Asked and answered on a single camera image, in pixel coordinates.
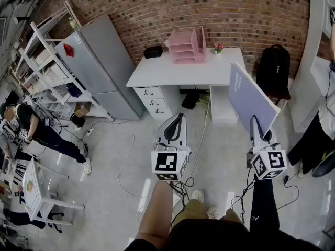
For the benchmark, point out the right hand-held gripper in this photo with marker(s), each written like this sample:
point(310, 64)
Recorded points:
point(269, 162)

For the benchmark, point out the black box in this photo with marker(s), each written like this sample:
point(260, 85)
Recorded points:
point(153, 52)

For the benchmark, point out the black office chair base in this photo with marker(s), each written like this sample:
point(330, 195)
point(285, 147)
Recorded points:
point(53, 219)

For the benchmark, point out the white power strip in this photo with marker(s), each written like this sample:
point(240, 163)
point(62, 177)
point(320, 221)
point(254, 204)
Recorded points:
point(90, 131)

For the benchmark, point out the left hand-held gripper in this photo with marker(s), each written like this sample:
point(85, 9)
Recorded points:
point(166, 162)

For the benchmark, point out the person's right forearm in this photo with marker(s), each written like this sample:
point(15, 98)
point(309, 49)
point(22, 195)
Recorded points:
point(263, 205)

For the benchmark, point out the person's white shoe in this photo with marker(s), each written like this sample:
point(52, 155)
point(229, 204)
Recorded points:
point(198, 195)
point(212, 212)

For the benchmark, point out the cardboard box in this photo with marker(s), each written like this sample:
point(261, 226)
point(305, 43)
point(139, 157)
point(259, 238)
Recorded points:
point(82, 108)

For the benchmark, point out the white crumpled tissue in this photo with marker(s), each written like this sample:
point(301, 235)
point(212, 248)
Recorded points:
point(167, 43)

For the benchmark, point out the person's left forearm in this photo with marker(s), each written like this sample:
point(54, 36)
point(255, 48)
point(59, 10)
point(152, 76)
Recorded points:
point(157, 210)

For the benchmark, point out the green bottle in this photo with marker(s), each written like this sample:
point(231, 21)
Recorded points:
point(73, 23)

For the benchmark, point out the black bag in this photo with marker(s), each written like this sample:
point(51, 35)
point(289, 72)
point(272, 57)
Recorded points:
point(190, 101)

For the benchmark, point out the brown wooden chair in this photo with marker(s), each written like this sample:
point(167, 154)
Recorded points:
point(284, 98)

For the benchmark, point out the small pink flower pot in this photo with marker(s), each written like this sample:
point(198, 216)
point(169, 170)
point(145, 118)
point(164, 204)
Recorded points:
point(218, 48)

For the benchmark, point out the white metal shelving unit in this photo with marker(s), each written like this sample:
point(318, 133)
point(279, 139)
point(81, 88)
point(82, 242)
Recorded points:
point(39, 59)

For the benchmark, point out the small white table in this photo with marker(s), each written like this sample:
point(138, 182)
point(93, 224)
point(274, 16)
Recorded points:
point(32, 189)

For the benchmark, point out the pink mesh desk organizer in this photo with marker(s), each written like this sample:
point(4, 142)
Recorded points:
point(184, 48)

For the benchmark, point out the white desk with drawers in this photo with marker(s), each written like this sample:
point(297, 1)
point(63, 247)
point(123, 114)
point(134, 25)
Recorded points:
point(188, 70)

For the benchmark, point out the person's khaki trousers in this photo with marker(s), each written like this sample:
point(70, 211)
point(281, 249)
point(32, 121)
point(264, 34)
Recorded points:
point(193, 210)

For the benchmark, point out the small black adapter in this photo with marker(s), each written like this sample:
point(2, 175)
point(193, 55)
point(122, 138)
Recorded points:
point(286, 179)

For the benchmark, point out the dark blue bin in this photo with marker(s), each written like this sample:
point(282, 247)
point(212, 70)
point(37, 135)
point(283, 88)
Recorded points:
point(74, 90)

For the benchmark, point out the white desk drawer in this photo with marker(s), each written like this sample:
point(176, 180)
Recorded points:
point(159, 112)
point(154, 103)
point(147, 92)

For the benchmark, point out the black backpack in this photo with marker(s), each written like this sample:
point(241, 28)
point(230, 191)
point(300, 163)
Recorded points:
point(273, 69)

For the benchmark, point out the person's left white shoe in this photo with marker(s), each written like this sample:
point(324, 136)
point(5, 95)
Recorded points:
point(198, 195)

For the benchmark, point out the grey refrigerator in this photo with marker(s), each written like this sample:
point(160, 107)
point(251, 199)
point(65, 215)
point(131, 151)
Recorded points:
point(104, 69)

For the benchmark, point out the person's black shirt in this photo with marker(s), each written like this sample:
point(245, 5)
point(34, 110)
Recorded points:
point(222, 237)

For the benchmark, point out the black bucket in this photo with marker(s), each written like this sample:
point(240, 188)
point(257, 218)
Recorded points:
point(78, 120)

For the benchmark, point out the red sticker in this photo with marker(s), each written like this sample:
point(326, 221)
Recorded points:
point(68, 50)

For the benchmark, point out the person's right white shoe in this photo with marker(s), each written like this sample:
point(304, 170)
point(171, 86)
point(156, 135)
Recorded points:
point(212, 212)

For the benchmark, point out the lavender folder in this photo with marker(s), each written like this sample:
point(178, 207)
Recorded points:
point(248, 98)

